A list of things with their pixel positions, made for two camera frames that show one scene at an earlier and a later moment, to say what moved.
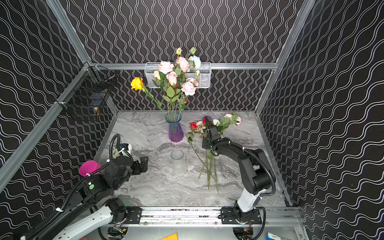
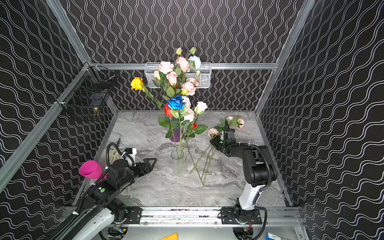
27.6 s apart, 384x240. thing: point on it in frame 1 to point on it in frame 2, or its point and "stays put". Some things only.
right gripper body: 210,141 to 222,142
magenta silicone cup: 89,166 stays put
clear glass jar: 179,166 stays put
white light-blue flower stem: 194,61 stays put
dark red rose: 193,126 to 194,126
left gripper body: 139,165 stays put
